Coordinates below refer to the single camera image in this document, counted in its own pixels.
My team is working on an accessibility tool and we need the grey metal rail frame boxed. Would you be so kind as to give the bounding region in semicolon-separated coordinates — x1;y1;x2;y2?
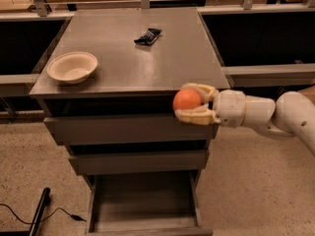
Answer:
0;0;315;123

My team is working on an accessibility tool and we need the orange fruit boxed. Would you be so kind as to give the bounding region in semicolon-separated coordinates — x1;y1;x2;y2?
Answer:
172;88;202;110

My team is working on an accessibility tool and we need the grey middle drawer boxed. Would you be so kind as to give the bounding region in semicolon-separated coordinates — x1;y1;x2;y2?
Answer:
69;149;209;175

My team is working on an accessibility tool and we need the black snack packet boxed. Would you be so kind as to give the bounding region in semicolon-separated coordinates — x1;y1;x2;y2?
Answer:
134;29;161;46

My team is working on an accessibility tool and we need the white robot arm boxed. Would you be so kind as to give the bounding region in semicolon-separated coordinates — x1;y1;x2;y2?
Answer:
172;83;315;153

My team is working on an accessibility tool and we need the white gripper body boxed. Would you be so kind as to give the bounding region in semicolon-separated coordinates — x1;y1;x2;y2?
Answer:
213;89;246;128

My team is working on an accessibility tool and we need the black cable on floor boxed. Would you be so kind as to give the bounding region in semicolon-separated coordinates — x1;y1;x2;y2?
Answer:
0;203;87;225

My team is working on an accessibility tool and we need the grey top drawer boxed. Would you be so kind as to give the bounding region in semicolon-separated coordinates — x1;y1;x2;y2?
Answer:
44;115;219;146

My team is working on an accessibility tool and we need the white paper bowl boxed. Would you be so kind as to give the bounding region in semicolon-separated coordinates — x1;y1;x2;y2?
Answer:
47;52;98;84

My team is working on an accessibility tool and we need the grey open bottom drawer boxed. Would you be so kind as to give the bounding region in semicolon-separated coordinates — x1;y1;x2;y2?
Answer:
85;171;213;236

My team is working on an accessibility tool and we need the grey drawer cabinet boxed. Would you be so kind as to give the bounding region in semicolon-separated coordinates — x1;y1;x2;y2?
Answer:
29;7;231;236

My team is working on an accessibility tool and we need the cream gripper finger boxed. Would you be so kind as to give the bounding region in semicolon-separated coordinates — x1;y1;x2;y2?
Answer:
175;105;221;126
181;83;219;103

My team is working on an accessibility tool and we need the black bar on floor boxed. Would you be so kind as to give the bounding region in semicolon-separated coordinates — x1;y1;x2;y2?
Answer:
0;188;50;236

